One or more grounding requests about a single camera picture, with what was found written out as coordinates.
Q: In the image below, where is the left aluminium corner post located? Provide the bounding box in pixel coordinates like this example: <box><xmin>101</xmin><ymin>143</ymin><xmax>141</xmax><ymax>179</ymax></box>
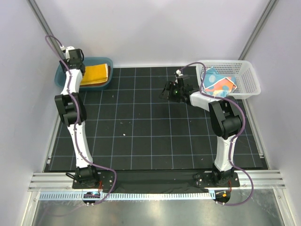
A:
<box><xmin>27</xmin><ymin>0</ymin><xmax>65</xmax><ymax>59</ymax></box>

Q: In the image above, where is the right aluminium corner post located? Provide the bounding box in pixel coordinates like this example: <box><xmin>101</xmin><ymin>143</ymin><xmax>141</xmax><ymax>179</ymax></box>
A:
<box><xmin>238</xmin><ymin>0</ymin><xmax>279</xmax><ymax>60</ymax></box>

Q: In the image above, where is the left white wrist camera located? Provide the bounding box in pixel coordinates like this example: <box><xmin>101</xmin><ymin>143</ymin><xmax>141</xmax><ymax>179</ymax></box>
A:
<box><xmin>60</xmin><ymin>46</ymin><xmax>75</xmax><ymax>59</ymax></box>

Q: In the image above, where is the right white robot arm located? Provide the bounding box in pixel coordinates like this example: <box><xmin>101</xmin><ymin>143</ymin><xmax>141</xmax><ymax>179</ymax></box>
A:
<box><xmin>159</xmin><ymin>75</ymin><xmax>246</xmax><ymax>186</ymax></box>

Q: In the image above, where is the brown towel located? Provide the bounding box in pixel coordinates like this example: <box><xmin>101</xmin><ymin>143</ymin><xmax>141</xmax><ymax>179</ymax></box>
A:
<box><xmin>79</xmin><ymin>65</ymin><xmax>111</xmax><ymax>87</ymax></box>

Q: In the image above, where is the orange blue dotted towel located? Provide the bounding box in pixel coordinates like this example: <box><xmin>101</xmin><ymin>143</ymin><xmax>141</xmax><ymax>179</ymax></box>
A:
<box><xmin>201</xmin><ymin>67</ymin><xmax>237</xmax><ymax>97</ymax></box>

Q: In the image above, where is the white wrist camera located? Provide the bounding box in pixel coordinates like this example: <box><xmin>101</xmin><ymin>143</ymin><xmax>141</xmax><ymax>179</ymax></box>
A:
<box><xmin>175</xmin><ymin>70</ymin><xmax>183</xmax><ymax>77</ymax></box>
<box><xmin>60</xmin><ymin>46</ymin><xmax>75</xmax><ymax>59</ymax></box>

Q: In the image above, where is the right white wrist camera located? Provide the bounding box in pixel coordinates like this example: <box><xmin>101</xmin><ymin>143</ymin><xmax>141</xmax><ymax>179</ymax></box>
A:
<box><xmin>175</xmin><ymin>70</ymin><xmax>183</xmax><ymax>77</ymax></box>

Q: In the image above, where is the aluminium corner post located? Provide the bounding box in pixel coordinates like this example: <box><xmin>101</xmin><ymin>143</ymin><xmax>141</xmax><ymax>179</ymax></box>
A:
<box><xmin>238</xmin><ymin>0</ymin><xmax>279</xmax><ymax>60</ymax></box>
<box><xmin>27</xmin><ymin>0</ymin><xmax>65</xmax><ymax>59</ymax></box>

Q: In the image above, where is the teal plastic tub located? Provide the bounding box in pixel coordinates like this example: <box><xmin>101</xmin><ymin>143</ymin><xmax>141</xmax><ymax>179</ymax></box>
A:
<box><xmin>54</xmin><ymin>56</ymin><xmax>114</xmax><ymax>92</ymax></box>

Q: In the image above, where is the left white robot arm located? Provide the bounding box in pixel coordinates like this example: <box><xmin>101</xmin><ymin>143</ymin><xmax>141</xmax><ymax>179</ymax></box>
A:
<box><xmin>55</xmin><ymin>46</ymin><xmax>100</xmax><ymax>188</ymax></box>

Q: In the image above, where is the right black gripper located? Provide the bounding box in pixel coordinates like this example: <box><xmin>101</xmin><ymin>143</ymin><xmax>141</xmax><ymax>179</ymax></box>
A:
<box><xmin>159</xmin><ymin>81</ymin><xmax>183</xmax><ymax>103</ymax></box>

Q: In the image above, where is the white slotted cable duct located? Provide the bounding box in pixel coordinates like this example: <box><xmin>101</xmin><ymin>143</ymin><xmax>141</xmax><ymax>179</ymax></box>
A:
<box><xmin>39</xmin><ymin>191</ymin><xmax>215</xmax><ymax>201</ymax></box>

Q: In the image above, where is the white plastic basket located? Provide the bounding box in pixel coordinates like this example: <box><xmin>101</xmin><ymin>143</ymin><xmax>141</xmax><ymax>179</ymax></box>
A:
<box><xmin>196</xmin><ymin>60</ymin><xmax>261</xmax><ymax>99</ymax></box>

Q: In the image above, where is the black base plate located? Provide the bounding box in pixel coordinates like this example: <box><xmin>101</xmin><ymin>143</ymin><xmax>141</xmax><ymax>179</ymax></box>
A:
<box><xmin>66</xmin><ymin>169</ymin><xmax>240</xmax><ymax>194</ymax></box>

